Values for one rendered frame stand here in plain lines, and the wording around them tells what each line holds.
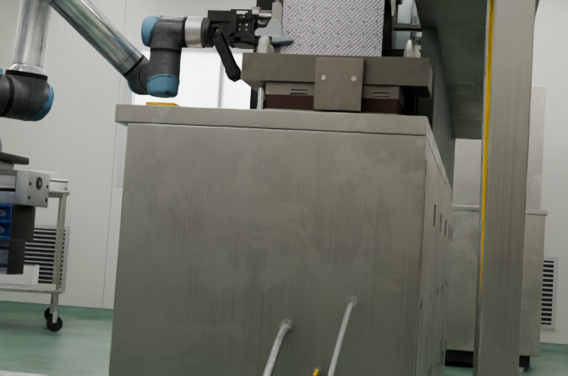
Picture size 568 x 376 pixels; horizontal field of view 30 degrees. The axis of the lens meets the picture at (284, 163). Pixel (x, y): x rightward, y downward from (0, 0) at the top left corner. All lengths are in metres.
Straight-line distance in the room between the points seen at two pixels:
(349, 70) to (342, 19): 0.27
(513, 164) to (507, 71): 0.14
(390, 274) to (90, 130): 6.55
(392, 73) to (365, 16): 0.27
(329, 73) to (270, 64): 0.13
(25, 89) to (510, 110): 1.65
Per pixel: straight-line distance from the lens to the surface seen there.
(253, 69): 2.28
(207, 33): 2.49
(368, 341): 2.15
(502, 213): 1.63
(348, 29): 2.47
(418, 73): 2.23
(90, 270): 8.49
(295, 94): 2.28
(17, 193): 2.80
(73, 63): 8.70
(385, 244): 2.14
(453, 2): 2.23
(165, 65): 2.50
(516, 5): 1.67
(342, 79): 2.22
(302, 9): 2.49
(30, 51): 3.00
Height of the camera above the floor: 0.62
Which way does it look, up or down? 5 degrees up
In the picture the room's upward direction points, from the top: 4 degrees clockwise
